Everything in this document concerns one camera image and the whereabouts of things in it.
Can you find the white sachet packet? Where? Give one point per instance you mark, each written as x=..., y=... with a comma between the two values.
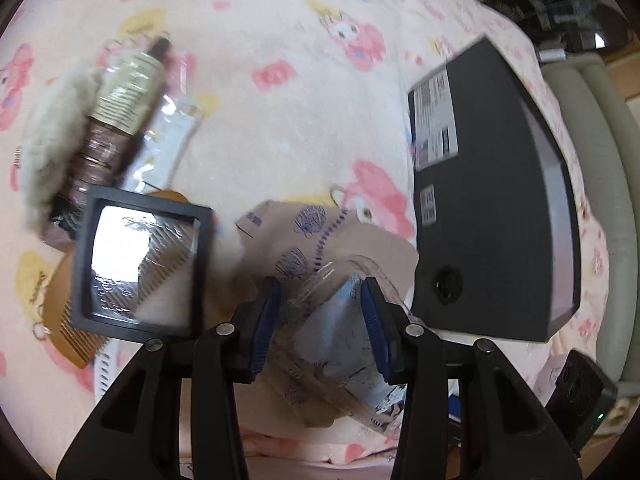
x=161, y=142

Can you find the grey green sofa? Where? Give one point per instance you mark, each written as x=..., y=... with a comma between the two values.
x=599, y=136

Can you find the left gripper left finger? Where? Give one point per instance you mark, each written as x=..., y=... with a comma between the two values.
x=133, y=432

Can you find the black open storage box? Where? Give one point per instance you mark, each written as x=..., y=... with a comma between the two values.
x=496, y=218

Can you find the black square display frame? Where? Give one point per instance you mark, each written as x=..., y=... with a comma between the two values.
x=140, y=269

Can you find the wooden comb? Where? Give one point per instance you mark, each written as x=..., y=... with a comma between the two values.
x=70, y=329

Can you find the pink cartoon blanket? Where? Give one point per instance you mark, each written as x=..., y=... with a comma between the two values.
x=298, y=96

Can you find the brown shell pattern pouch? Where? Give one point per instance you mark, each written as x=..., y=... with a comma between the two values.
x=289, y=241

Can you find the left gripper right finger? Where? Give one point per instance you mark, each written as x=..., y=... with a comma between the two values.
x=506, y=433

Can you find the clear plastic packet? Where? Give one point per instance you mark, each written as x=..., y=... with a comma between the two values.
x=321, y=357

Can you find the brown cosmetic bottle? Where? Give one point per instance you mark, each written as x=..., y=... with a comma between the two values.
x=124, y=102

